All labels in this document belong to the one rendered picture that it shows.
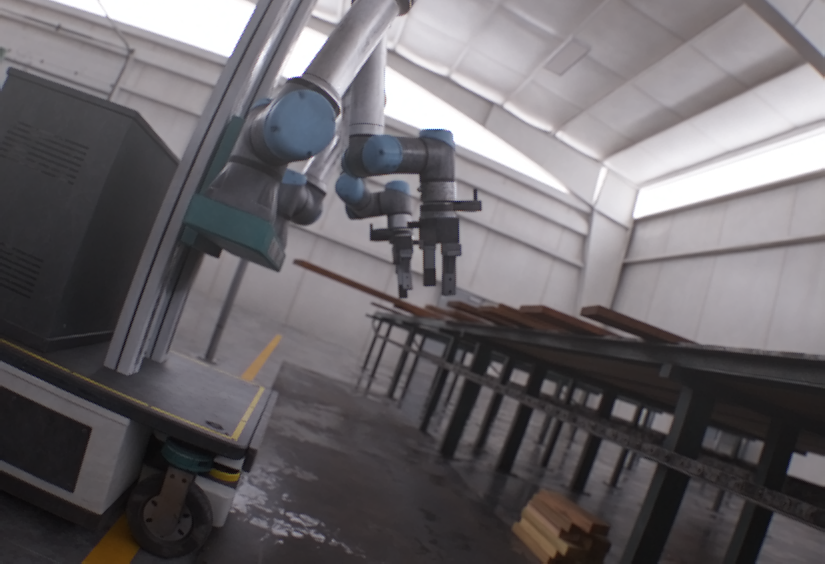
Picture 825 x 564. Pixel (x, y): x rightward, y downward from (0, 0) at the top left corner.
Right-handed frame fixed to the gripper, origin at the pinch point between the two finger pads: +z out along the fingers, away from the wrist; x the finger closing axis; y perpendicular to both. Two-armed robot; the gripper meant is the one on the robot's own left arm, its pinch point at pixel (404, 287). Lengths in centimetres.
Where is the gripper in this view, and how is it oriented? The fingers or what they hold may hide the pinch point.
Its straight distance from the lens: 153.1
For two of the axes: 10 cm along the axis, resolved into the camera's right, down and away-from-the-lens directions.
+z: 0.7, 9.7, -2.2
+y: 10.0, -0.5, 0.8
